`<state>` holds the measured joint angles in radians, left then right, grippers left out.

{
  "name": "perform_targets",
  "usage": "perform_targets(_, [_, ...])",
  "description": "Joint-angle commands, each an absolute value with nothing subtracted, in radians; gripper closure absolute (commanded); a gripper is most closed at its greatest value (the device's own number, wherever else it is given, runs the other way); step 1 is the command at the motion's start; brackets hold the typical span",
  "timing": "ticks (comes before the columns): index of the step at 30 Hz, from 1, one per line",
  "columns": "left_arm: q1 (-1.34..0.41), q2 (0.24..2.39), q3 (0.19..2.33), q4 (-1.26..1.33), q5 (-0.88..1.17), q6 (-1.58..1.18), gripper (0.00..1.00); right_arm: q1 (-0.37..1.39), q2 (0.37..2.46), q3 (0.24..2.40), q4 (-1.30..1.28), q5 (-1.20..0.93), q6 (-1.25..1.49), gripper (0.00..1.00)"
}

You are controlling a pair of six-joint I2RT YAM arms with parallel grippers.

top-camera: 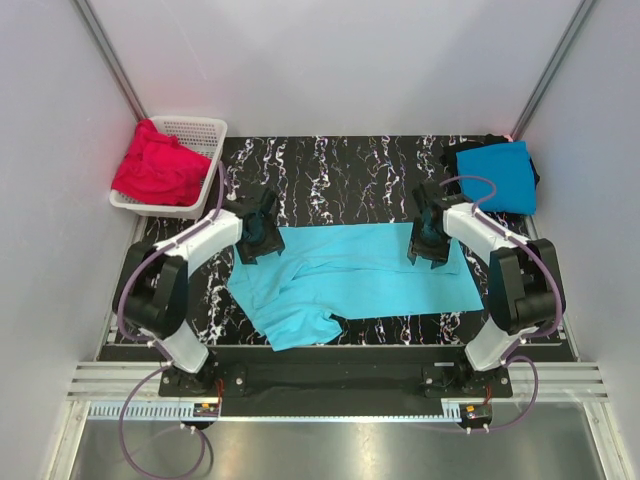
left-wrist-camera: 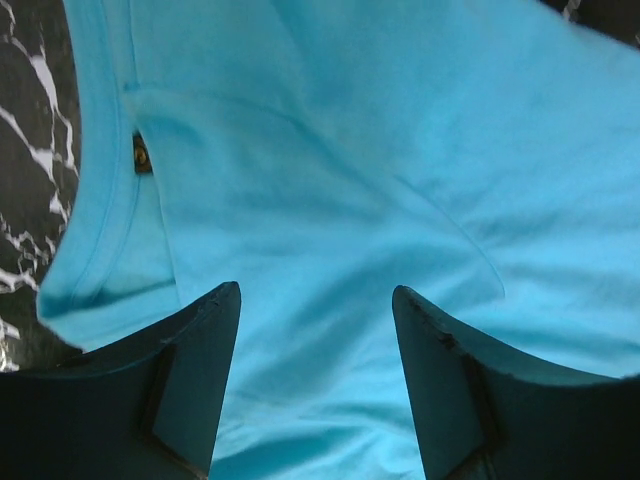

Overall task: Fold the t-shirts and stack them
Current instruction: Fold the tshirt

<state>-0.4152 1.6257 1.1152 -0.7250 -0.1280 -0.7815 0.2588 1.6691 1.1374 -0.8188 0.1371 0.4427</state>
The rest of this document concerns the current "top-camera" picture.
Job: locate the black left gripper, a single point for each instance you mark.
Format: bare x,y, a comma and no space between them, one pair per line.
272,244

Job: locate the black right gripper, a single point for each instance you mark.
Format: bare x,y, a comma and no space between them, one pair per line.
439,255

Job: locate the light cyan t shirt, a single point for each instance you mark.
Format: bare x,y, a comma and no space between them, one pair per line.
356,272

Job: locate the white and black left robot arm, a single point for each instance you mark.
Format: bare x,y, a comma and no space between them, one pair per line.
152,295

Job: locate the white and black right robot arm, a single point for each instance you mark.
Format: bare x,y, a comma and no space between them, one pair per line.
525,296

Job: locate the folded black t shirt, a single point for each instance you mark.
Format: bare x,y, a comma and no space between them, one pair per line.
449,160

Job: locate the folded blue t shirt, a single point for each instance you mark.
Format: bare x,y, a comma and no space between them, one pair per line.
508,167

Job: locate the red t shirt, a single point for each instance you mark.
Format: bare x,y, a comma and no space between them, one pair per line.
158,170

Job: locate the white plastic basket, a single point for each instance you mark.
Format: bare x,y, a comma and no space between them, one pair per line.
203,135

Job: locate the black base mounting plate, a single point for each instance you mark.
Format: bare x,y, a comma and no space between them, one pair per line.
337,381

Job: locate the right small circuit board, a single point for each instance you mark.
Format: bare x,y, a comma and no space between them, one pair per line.
478,411

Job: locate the small circuit board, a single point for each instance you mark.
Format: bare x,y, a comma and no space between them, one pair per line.
208,409
478,411

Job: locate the left small circuit board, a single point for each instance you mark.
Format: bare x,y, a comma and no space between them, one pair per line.
208,409

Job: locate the aluminium front frame rail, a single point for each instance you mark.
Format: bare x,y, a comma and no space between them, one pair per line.
557,381

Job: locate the white slotted cable duct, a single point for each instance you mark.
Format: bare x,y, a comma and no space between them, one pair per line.
141,410

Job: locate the right aluminium corner post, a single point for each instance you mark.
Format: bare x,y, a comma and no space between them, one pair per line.
573,29

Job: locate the aluminium corner post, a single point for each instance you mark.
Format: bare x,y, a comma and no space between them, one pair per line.
573,29
107,52

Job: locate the left aluminium corner post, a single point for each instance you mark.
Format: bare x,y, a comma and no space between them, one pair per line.
107,52

